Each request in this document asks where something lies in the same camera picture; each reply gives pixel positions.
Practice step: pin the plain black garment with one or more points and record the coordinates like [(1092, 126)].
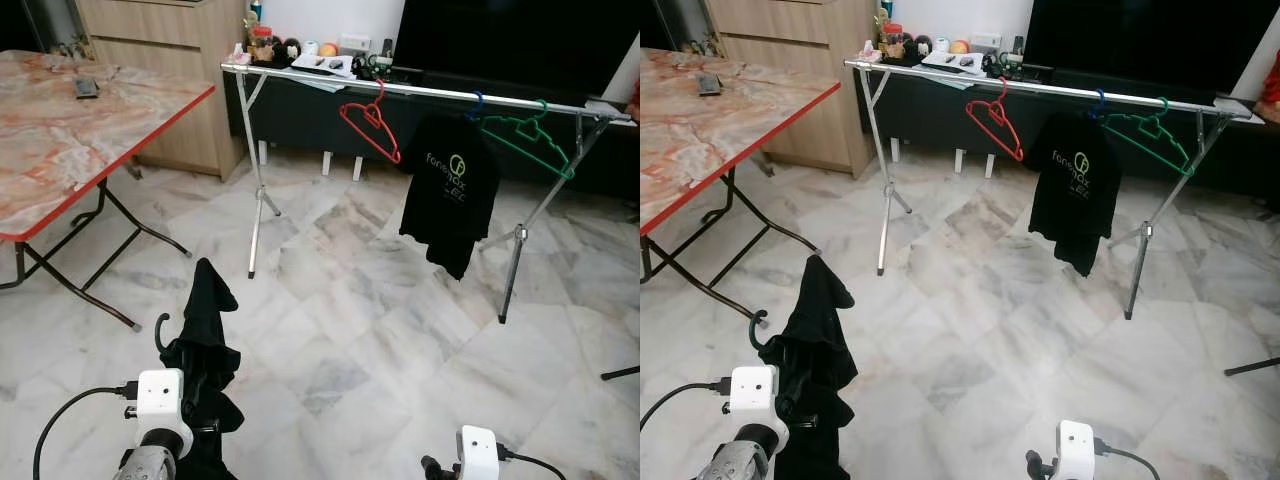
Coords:
[(205, 330), (820, 340)]

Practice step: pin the red plastic hanger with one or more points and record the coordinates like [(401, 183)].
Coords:
[(1020, 156), (398, 156)]

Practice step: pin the green plastic hanger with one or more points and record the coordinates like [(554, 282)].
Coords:
[(1187, 170), (569, 172)]

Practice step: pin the blue plastic hanger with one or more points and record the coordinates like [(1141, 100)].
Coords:
[(472, 105), (1098, 103)]

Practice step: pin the black metal stand leg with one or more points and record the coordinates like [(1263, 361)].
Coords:
[(1255, 367), (620, 373)]

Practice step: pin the marble folding table red edge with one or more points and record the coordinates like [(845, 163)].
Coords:
[(720, 140), (80, 140)]

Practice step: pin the black printed t-shirt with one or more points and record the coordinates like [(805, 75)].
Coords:
[(1075, 190), (450, 190)]

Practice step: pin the small black wallet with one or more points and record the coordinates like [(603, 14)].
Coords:
[(86, 87), (708, 83)]

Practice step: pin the black TV console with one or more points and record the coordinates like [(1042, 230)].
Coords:
[(950, 115), (320, 120)]

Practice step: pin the light wooden cabinet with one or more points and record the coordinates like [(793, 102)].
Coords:
[(790, 60), (170, 70)]

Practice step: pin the red Buddha statue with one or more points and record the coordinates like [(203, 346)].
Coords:
[(1272, 100), (635, 95)]

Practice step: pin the pink tissue box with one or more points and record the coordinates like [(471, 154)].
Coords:
[(240, 52), (870, 56)]

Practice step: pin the red lid jar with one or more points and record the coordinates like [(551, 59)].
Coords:
[(892, 42), (262, 45)]

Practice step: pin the stack of papers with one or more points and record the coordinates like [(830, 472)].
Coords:
[(955, 62), (325, 65)]

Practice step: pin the black round plush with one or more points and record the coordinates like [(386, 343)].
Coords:
[(922, 46), (290, 48)]

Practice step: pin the orange ball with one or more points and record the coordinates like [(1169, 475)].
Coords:
[(328, 49), (959, 46)]

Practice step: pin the remote control holder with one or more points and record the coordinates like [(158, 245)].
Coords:
[(378, 65), (1008, 62)]

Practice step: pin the white socket box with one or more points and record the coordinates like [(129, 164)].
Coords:
[(985, 41), (356, 43)]

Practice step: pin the black television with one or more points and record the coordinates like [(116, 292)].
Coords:
[(1150, 35), (520, 40)]

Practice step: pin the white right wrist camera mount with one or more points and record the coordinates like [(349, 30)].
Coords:
[(1075, 450), (478, 450)]

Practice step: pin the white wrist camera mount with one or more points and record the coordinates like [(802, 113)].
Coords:
[(160, 400), (752, 390), (478, 450), (1075, 450)]

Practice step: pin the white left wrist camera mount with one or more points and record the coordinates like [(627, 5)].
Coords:
[(752, 390), (160, 400)]

